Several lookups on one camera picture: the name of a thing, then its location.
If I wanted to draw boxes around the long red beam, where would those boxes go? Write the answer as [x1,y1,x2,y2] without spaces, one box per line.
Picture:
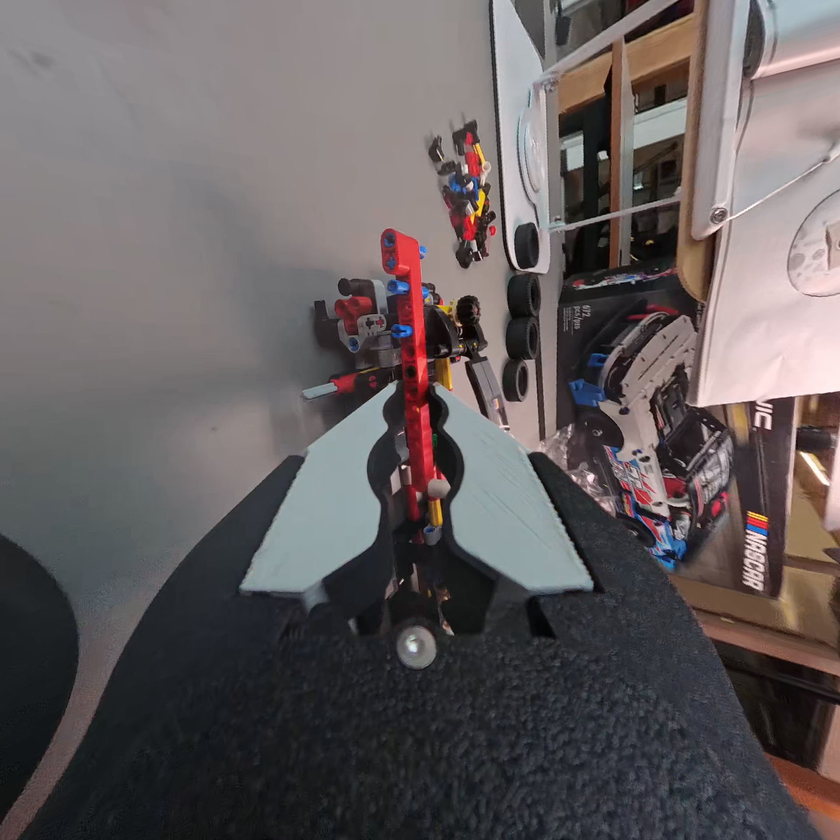
[378,227,442,527]

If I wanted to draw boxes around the building instruction booklet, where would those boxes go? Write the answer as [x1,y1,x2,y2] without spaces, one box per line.
[692,0,840,409]

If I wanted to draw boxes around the wooden shelf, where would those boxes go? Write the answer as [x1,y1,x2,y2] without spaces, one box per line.
[558,0,698,270]

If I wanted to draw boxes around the small black rubber tire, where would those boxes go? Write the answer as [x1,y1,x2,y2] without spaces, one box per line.
[513,222,551,271]
[505,316,543,360]
[505,272,543,317]
[502,358,534,403]

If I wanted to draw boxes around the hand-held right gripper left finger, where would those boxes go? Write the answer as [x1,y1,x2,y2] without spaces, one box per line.
[239,381,403,636]

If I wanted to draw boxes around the partly built toy car model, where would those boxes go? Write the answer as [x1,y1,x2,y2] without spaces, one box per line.
[301,276,514,598]

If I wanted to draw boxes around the black toy car box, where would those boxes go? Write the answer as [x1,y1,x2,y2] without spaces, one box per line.
[555,264,799,599]

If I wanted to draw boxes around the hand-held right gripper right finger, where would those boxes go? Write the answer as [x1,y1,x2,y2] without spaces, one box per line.
[430,384,595,636]

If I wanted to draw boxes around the white pad with black rim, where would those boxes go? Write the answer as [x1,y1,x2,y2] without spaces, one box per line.
[489,0,568,274]

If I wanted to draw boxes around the person's black clothing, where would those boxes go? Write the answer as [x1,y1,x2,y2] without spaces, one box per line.
[0,530,81,823]

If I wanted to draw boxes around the clear plastic bag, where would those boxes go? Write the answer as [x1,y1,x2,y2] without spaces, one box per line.
[538,423,632,522]

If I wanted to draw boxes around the pile of small building pieces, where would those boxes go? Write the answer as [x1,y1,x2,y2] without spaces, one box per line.
[427,118,500,270]

